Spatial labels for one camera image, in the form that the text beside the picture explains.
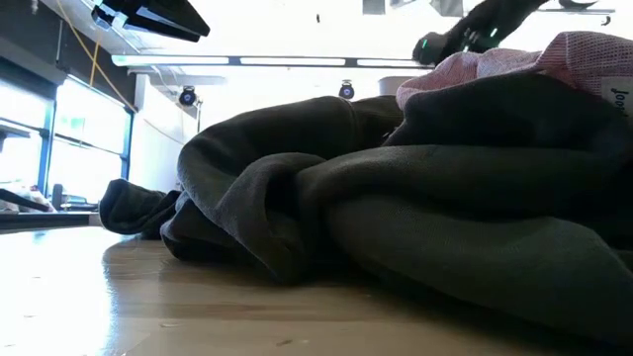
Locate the dark grey garment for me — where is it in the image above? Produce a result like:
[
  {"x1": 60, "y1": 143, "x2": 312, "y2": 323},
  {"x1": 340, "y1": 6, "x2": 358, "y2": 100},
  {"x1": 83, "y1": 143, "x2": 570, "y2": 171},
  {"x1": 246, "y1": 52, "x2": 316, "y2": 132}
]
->
[{"x1": 296, "y1": 72, "x2": 633, "y2": 347}]

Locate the pink mesh garment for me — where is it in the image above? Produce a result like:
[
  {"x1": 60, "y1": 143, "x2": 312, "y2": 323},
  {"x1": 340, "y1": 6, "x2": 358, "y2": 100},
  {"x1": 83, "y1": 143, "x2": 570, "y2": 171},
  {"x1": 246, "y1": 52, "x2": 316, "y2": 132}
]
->
[{"x1": 395, "y1": 30, "x2": 633, "y2": 118}]

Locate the yellow cable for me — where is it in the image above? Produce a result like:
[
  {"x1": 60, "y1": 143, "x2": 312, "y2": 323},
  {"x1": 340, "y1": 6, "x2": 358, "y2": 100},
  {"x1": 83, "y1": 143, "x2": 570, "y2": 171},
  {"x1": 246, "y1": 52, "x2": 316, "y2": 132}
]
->
[{"x1": 54, "y1": 0, "x2": 137, "y2": 113}]

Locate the black desk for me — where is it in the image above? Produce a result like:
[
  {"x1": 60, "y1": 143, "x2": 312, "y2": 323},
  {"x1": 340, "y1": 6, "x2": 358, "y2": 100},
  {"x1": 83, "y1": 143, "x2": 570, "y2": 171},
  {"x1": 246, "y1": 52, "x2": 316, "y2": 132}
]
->
[{"x1": 0, "y1": 188, "x2": 100, "y2": 231}]

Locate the dark brown-grey garment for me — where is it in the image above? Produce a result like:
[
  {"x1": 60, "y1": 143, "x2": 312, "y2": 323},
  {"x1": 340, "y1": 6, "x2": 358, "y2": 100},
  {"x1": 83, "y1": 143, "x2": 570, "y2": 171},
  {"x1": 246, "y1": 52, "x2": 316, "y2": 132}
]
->
[{"x1": 98, "y1": 95, "x2": 405, "y2": 286}]

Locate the black frame bar with light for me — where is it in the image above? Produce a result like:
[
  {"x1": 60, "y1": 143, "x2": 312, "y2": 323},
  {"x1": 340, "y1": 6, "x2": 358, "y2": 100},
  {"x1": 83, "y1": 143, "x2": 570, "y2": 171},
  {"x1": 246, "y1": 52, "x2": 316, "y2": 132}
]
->
[{"x1": 111, "y1": 53, "x2": 431, "y2": 69}]

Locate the grey cylinder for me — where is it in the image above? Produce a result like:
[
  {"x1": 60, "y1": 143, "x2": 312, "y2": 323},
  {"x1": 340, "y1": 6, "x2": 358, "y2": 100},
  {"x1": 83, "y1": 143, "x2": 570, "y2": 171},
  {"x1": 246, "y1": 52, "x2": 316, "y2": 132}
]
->
[{"x1": 378, "y1": 75, "x2": 414, "y2": 98}]

